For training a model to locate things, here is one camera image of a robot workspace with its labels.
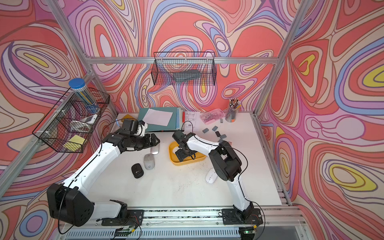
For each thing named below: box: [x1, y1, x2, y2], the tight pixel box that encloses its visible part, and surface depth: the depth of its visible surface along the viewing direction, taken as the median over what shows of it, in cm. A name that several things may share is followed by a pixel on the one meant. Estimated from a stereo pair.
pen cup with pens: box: [225, 98, 242, 123], surface depth 110 cm
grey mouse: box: [143, 153, 156, 170], surface depth 93 cm
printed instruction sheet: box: [185, 111, 201, 128], surface depth 121 cm
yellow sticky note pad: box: [63, 134, 86, 152], surface depth 69 cm
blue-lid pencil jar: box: [68, 78, 100, 115], surface depth 76 cm
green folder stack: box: [137, 107, 183, 133], surface depth 118 cm
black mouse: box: [131, 163, 144, 179], surface depth 90 cm
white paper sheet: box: [142, 108, 174, 127], surface depth 119 cm
